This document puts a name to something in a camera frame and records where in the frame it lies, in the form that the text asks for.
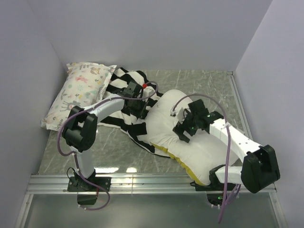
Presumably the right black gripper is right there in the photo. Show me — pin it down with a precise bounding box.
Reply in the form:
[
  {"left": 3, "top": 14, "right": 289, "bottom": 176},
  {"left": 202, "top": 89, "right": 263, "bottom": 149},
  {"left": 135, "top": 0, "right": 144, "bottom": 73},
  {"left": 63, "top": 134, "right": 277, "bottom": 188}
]
[{"left": 173, "top": 108, "right": 199, "bottom": 143}]

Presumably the black white striped pillowcase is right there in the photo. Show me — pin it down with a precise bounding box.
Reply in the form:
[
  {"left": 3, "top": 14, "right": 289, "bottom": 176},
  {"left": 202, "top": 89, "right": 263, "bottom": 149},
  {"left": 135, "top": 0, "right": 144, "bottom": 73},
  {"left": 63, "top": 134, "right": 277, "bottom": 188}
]
[{"left": 99, "top": 68, "right": 169, "bottom": 158}]

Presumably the white pillow yellow edge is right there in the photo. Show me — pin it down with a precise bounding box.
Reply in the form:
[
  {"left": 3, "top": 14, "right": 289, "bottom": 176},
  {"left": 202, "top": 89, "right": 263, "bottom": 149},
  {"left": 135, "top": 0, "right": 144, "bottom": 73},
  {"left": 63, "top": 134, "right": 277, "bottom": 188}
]
[{"left": 141, "top": 89, "right": 245, "bottom": 186}]

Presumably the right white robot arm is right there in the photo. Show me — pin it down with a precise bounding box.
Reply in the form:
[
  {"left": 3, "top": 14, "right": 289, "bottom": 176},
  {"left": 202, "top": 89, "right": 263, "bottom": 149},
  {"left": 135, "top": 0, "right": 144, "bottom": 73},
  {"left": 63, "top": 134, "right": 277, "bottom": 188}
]
[{"left": 171, "top": 100, "right": 281, "bottom": 193}]

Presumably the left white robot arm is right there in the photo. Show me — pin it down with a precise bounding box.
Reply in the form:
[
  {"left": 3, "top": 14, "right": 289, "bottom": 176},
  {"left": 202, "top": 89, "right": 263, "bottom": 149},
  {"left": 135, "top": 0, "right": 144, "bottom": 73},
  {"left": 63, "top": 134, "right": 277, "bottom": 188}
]
[{"left": 57, "top": 82, "right": 156, "bottom": 191}]

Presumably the floral patterned pillow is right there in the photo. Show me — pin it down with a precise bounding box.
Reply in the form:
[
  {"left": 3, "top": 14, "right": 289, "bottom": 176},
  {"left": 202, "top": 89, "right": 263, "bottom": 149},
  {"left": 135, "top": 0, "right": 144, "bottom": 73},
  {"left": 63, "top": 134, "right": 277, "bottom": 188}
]
[{"left": 41, "top": 62, "right": 117, "bottom": 131}]

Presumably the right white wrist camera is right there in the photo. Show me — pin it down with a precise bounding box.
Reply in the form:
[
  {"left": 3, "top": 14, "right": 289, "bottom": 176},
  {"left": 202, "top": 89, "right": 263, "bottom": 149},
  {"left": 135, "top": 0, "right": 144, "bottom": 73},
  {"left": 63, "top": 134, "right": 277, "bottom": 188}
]
[{"left": 170, "top": 108, "right": 187, "bottom": 123}]

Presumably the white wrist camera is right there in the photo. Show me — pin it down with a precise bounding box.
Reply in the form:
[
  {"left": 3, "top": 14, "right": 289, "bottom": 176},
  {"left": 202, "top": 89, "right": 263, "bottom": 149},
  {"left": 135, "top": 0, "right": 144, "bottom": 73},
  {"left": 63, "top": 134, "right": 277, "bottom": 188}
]
[
  {"left": 142, "top": 84, "right": 155, "bottom": 98},
  {"left": 170, "top": 108, "right": 187, "bottom": 123}
]

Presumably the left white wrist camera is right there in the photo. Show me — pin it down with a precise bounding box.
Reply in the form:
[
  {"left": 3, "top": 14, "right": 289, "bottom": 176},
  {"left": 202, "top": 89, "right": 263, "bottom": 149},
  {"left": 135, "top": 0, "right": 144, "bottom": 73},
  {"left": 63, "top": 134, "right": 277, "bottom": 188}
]
[{"left": 142, "top": 84, "right": 155, "bottom": 98}]

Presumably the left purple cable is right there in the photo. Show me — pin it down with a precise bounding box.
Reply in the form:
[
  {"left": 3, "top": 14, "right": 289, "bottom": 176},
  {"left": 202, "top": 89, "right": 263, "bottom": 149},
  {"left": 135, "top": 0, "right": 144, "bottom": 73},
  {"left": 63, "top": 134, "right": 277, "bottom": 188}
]
[{"left": 57, "top": 81, "right": 159, "bottom": 211}]

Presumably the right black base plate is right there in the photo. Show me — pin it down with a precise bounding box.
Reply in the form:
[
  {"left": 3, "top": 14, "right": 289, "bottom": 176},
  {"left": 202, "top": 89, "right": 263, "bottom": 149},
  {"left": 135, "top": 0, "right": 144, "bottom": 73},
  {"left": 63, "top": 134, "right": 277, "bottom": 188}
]
[{"left": 190, "top": 181, "right": 224, "bottom": 191}]

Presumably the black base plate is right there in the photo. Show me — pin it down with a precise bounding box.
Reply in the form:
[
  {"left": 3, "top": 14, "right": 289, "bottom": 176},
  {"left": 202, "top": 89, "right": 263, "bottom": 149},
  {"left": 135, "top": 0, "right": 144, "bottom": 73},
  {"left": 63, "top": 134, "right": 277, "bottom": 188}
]
[
  {"left": 67, "top": 175, "right": 112, "bottom": 192},
  {"left": 190, "top": 181, "right": 224, "bottom": 191}
]

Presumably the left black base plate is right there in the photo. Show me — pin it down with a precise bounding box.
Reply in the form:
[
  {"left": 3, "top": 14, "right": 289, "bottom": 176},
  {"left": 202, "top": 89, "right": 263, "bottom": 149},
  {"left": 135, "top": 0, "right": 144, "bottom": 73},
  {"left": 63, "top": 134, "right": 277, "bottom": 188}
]
[{"left": 67, "top": 175, "right": 112, "bottom": 192}]

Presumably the aluminium mounting rail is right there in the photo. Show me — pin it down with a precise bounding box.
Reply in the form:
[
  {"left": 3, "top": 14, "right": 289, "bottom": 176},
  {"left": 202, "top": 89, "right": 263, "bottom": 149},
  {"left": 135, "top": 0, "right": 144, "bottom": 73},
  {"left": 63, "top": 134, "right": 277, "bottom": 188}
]
[{"left": 16, "top": 173, "right": 287, "bottom": 228}]

